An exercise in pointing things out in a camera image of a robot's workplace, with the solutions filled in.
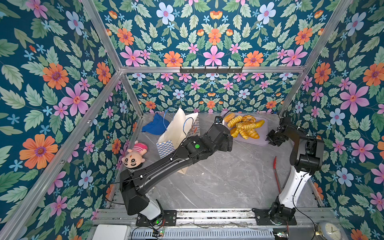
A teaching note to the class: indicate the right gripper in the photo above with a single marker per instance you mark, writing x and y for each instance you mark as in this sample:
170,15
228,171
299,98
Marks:
270,137

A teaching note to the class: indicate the smooth yellow oval bread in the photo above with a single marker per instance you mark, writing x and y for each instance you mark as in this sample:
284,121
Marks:
259,124

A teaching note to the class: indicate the red silicone tongs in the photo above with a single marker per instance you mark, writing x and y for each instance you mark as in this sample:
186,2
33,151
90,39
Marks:
276,174

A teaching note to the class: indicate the lilac plastic tray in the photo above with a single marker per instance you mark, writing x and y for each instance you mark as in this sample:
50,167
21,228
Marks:
262,141

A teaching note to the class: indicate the large braided bread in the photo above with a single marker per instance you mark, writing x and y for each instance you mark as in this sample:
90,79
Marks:
245,126

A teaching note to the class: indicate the blue checkered paper bag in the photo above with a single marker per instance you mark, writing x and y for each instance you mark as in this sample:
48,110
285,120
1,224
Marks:
180,127

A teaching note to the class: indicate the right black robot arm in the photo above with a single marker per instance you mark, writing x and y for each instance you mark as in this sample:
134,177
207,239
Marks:
306,158

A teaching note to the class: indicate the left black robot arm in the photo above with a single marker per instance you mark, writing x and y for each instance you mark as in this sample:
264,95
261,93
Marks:
134,186

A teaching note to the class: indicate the round sugared bread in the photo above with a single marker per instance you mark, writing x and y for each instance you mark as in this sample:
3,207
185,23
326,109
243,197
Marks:
229,117

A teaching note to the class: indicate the alarm clock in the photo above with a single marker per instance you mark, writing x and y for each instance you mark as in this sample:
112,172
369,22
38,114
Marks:
328,231

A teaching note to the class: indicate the plush doll pink shirt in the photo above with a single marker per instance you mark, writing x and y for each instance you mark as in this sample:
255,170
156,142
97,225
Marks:
134,157

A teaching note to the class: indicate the white box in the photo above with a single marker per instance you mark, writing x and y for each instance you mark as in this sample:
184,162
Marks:
111,232

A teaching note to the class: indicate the ring pretzel bread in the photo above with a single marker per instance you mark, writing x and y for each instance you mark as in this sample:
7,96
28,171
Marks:
249,119

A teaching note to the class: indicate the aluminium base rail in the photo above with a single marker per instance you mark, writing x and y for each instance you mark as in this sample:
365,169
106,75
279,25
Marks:
247,217

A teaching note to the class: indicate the black hook rail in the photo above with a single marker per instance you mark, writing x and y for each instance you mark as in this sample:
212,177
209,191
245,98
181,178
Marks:
211,70

